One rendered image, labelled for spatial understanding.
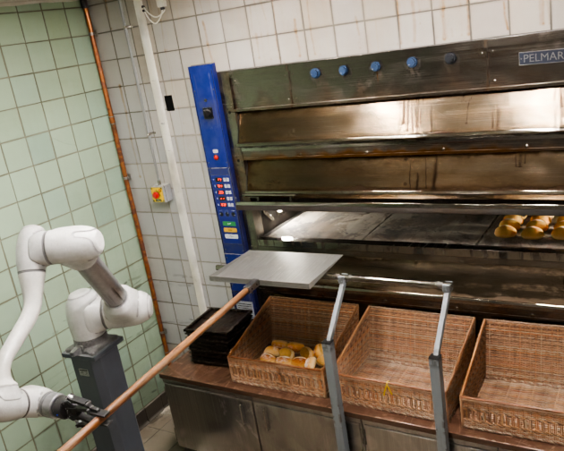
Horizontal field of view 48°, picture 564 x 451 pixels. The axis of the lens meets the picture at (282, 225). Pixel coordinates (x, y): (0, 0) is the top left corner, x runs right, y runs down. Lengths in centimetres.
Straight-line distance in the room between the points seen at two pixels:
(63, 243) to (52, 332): 132
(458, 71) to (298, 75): 78
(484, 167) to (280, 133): 102
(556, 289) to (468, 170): 64
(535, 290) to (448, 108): 89
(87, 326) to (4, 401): 77
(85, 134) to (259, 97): 109
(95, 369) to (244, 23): 179
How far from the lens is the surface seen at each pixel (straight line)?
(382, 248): 319
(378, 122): 301
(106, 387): 316
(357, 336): 323
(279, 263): 313
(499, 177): 290
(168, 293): 415
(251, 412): 337
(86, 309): 303
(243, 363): 329
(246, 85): 334
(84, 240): 247
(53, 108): 371
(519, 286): 306
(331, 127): 311
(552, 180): 286
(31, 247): 254
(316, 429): 320
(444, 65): 288
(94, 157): 387
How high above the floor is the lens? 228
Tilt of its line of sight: 17 degrees down
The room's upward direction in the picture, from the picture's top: 9 degrees counter-clockwise
